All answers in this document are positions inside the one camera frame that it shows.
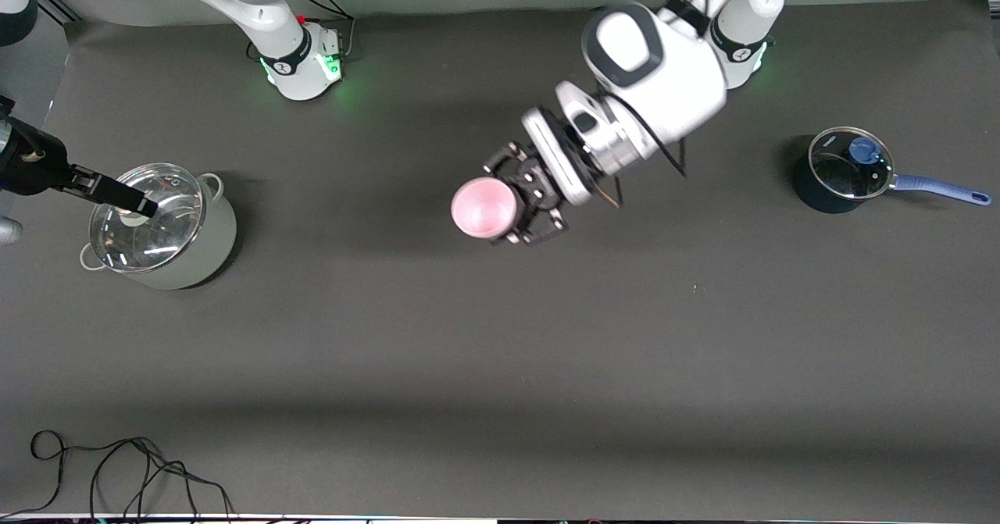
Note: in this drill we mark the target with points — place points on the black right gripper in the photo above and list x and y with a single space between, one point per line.
39 169

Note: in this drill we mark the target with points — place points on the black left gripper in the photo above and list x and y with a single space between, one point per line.
530 183

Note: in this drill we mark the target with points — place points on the pink plastic cup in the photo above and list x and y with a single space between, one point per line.
480 208

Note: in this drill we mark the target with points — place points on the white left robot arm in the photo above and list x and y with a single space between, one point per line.
672 87

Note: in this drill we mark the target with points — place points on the glass pot lid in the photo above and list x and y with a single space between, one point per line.
156 235

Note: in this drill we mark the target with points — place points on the pale green cooking pot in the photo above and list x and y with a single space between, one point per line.
203 251

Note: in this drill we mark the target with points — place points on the dark grey table mat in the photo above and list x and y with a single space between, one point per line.
500 313

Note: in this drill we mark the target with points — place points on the dark blue saucepan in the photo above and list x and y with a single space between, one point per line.
812 192

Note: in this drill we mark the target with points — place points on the glass saucepan lid blue knob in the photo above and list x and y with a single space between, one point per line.
828 153

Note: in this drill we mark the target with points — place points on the black aluminium frame bar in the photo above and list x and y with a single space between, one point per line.
58 5

